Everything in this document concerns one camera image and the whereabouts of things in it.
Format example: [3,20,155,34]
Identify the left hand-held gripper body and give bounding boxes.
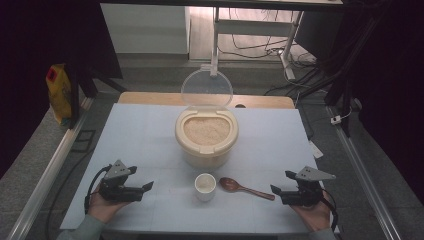
[98,159,144,203]

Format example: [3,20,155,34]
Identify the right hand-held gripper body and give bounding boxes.
[280,165,337,207]

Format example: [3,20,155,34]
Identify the brown wooden spoon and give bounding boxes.
[218,176,276,202]

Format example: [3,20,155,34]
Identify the white cup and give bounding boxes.
[194,172,217,203]

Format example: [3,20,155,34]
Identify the beige rice container clear lid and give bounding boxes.
[174,64,240,170]

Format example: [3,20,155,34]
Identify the white rice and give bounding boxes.
[183,116,231,146]

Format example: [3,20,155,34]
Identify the person's left hand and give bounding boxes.
[88,191,131,224]

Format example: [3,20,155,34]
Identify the person's right hand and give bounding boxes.
[289,197,333,233]

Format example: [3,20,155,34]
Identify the white paper tag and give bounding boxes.
[307,139,325,160]

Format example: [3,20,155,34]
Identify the pale blue table mat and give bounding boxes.
[59,103,341,235]

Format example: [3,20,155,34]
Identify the black stand legs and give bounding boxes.
[65,61,128,130]
[323,76,355,138]

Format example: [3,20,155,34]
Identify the yellow box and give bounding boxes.
[45,63,73,127]

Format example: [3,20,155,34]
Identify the white cabinet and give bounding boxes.
[100,3,191,56]

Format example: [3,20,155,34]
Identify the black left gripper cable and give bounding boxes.
[84,164,113,215]

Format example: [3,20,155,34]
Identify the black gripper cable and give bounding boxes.
[320,188,340,232]
[84,164,113,215]

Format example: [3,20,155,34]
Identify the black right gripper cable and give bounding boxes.
[320,188,340,232]

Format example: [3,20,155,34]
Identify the aluminium rail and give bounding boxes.
[327,105,403,240]
[6,96,95,240]

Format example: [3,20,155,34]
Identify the black floor cables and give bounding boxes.
[217,8,329,98]

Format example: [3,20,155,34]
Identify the white desk frame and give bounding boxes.
[210,6,305,81]

